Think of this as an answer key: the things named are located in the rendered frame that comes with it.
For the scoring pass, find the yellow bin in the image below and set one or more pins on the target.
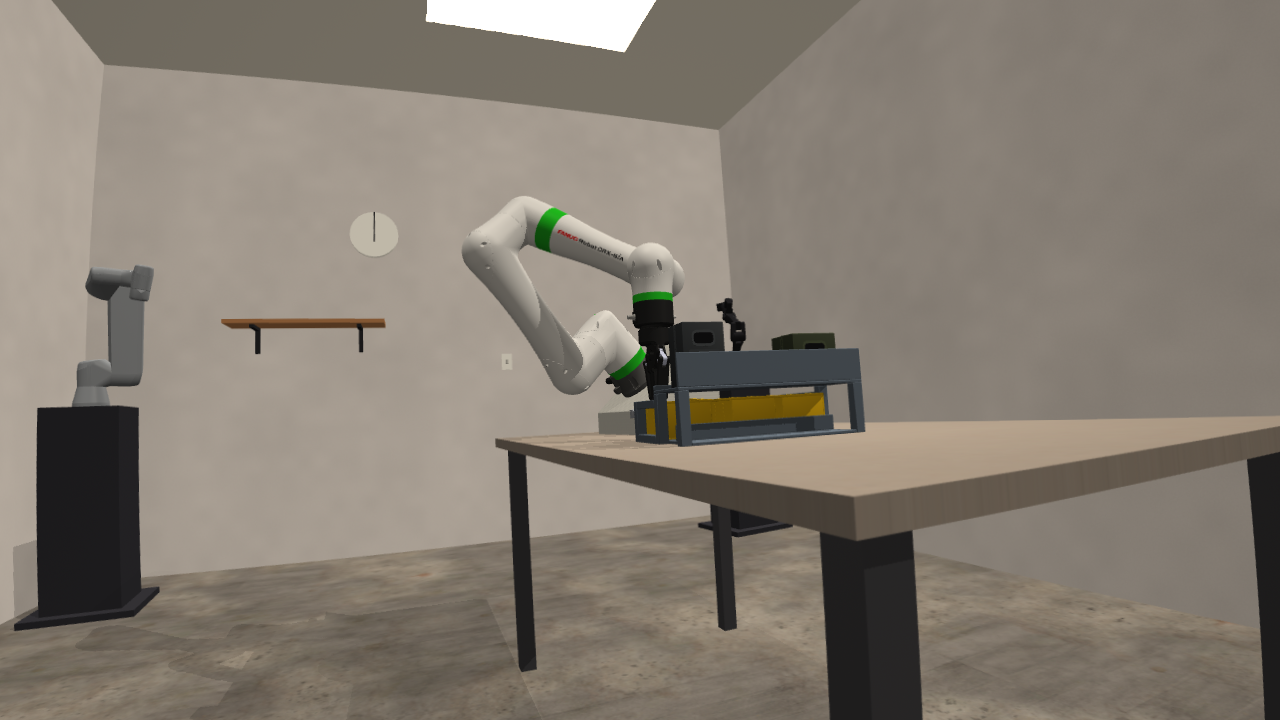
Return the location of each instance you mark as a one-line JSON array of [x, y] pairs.
[[700, 411], [796, 405], [744, 408]]

